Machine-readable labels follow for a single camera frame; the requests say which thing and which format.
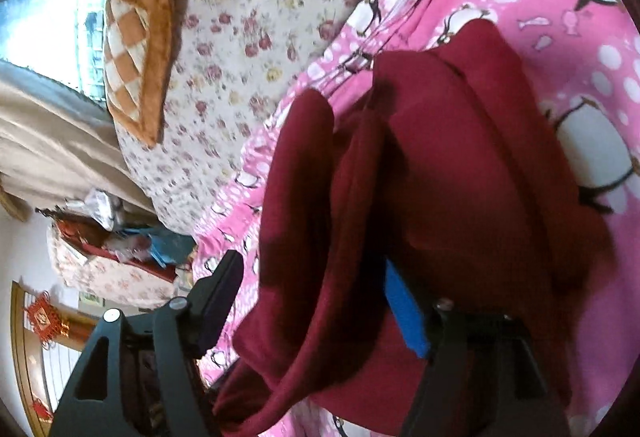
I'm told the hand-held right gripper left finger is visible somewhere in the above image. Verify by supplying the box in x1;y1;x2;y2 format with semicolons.
47;250;246;437

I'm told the beige curtain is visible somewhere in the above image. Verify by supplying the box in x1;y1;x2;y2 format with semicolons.
0;62;157;224

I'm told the orange checkered cushion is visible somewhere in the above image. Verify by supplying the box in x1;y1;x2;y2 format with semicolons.
102;0;189;148

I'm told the pink penguin print blanket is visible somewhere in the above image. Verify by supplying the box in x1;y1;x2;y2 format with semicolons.
190;0;640;437

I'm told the window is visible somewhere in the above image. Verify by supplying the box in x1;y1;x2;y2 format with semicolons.
0;0;127;92

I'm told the wooden door frame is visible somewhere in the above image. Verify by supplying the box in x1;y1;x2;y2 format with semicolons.
10;279;99;437

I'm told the blue bag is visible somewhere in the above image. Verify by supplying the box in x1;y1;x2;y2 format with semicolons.
122;224;197;269

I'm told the red knot ornament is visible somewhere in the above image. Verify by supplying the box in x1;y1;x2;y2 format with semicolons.
25;292;72;349

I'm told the floral covered furniture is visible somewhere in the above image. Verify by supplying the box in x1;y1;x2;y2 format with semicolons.
47;222;177;311

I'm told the silver foil bag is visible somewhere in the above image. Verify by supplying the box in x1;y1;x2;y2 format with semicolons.
65;189;127;234

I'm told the floral bed sheet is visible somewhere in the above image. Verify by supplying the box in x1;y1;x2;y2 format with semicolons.
112;0;415;234

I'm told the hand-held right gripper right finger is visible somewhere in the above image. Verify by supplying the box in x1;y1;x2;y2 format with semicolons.
384;261;572;437

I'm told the dark red garment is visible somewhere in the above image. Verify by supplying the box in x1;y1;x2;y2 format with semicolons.
212;19;617;437

